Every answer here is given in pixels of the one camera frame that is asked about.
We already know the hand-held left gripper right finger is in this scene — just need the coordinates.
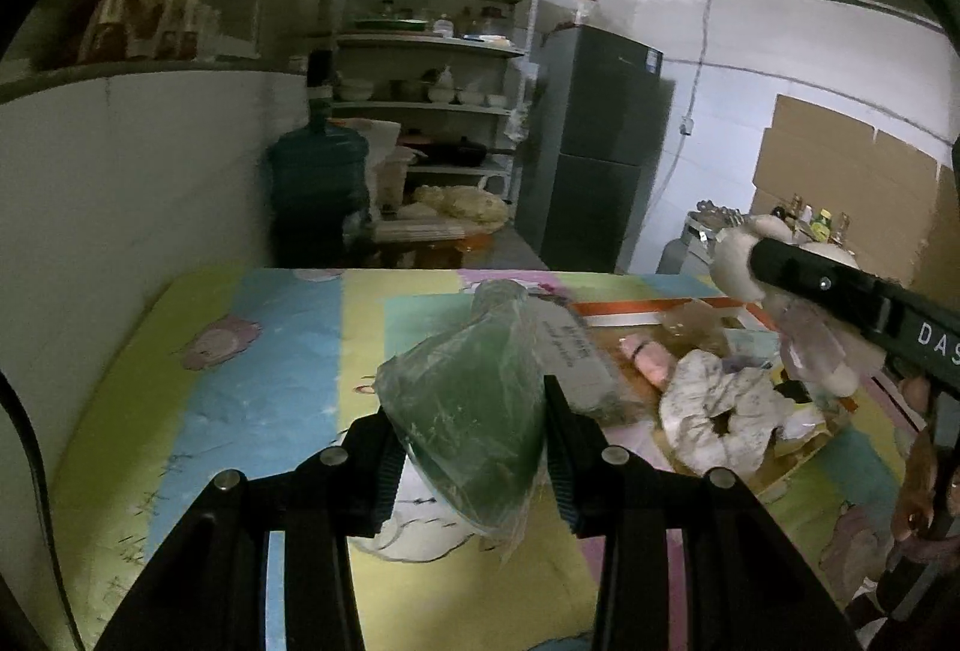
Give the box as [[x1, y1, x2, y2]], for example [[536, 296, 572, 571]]
[[541, 375, 863, 651]]

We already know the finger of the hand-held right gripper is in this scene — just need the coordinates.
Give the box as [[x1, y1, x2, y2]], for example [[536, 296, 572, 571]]
[[750, 237, 890, 363]]

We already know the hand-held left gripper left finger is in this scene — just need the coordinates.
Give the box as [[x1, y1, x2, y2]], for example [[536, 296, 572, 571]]
[[94, 415, 410, 651]]

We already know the green cloth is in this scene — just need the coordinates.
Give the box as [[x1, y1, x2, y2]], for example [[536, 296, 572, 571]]
[[373, 298, 547, 543]]

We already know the wooden cutting board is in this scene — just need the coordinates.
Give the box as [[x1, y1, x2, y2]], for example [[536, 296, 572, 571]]
[[570, 298, 863, 494]]

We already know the person's right hand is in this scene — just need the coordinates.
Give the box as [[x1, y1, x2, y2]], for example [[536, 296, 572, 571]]
[[891, 375, 960, 543]]

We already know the grey gas cylinder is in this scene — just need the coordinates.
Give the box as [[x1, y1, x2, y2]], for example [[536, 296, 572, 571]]
[[658, 231, 721, 277]]

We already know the white floral scrunchie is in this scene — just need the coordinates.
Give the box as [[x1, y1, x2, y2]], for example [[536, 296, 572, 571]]
[[660, 349, 788, 476]]

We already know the colourful printed blanket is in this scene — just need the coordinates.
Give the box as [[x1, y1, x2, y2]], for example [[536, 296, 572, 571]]
[[56, 267, 923, 651]]

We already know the black refrigerator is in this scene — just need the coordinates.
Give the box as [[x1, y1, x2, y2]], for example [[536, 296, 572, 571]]
[[517, 25, 676, 273]]

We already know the pale stick bundle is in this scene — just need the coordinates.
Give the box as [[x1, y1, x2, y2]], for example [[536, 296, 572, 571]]
[[375, 220, 470, 243]]

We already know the pale yellow plastic bag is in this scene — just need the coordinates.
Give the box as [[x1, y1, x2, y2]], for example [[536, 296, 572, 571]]
[[412, 184, 511, 224]]

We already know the translucent plastic container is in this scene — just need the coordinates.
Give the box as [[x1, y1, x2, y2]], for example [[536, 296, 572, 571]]
[[375, 152, 410, 213]]

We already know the blue water jug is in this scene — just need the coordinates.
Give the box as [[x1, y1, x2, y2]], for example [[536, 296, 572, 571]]
[[266, 122, 372, 247]]

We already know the black pan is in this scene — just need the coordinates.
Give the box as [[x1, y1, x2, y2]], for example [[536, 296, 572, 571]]
[[431, 137, 518, 166]]

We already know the black water jug pump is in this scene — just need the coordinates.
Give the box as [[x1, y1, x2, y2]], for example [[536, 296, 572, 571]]
[[306, 51, 335, 127]]

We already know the metal shelf rack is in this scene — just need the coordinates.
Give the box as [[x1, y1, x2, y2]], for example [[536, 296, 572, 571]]
[[330, 0, 541, 209]]

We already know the cardboard wall sheet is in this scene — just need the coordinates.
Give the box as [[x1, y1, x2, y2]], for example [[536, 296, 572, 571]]
[[750, 94, 960, 281]]

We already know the wall cable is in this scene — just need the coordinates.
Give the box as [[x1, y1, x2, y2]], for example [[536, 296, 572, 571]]
[[673, 0, 715, 232]]

